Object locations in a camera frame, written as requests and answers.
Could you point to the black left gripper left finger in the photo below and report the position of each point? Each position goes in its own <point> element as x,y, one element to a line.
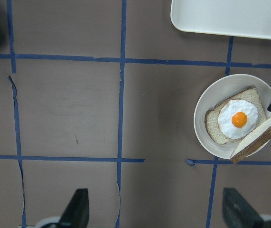
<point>76,214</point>

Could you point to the fried egg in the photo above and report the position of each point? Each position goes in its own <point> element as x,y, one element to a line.
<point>237,118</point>

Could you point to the bread slice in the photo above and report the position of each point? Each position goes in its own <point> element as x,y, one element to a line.
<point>211,117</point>
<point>252,142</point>

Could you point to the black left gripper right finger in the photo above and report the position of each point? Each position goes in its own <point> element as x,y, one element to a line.
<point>237,212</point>

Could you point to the cream bear tray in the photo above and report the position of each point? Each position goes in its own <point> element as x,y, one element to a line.
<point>239,18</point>

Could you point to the white plate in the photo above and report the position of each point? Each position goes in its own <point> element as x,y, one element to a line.
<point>216,93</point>

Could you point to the bread slice under egg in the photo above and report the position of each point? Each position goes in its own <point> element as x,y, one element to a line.
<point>211,117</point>

